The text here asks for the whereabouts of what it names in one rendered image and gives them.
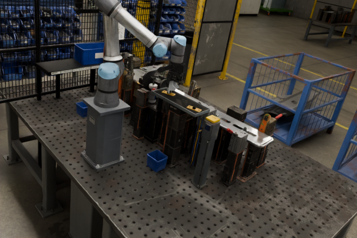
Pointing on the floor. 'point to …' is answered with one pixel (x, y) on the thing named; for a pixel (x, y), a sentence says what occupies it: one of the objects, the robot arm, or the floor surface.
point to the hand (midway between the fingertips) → (168, 91)
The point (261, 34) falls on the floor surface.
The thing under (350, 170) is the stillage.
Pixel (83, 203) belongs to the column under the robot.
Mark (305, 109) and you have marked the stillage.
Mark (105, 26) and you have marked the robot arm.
